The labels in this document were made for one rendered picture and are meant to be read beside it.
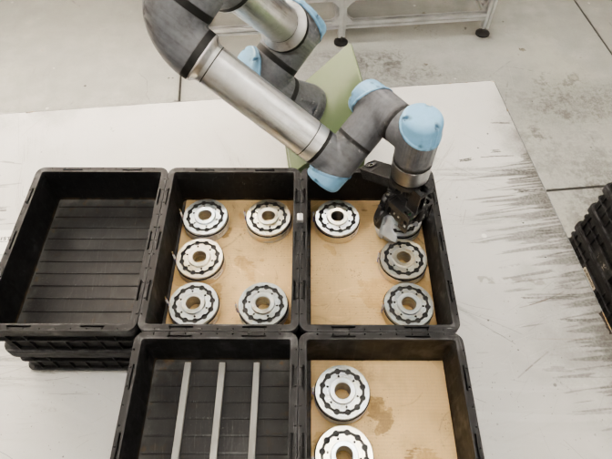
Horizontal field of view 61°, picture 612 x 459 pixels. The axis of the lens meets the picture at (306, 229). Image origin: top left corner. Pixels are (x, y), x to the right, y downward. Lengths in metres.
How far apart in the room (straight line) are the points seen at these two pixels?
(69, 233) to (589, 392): 1.21
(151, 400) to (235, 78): 0.61
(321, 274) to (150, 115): 0.83
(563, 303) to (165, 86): 2.23
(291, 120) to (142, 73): 2.15
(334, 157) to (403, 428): 0.52
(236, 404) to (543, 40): 2.86
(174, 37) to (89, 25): 2.59
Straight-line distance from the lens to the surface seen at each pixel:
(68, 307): 1.21
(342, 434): 0.98
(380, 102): 0.97
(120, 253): 1.23
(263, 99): 0.94
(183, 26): 0.93
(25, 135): 1.79
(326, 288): 1.12
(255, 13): 1.08
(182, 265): 1.14
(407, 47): 3.15
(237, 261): 1.16
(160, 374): 1.08
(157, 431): 1.05
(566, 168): 2.71
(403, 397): 1.04
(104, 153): 1.63
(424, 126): 0.90
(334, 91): 1.39
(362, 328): 0.97
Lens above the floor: 1.81
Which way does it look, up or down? 55 degrees down
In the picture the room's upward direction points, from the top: straight up
